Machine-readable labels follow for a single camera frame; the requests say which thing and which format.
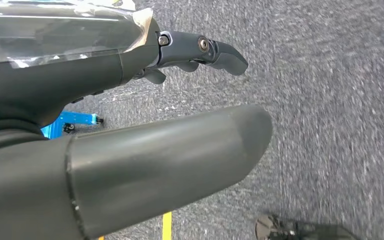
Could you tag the black robot foot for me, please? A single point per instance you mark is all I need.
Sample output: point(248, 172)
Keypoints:
point(271, 228)

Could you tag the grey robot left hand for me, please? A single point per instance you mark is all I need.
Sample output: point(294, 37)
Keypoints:
point(129, 172)

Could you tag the blue metal shelf rack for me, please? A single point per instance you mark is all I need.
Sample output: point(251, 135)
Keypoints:
point(76, 117)

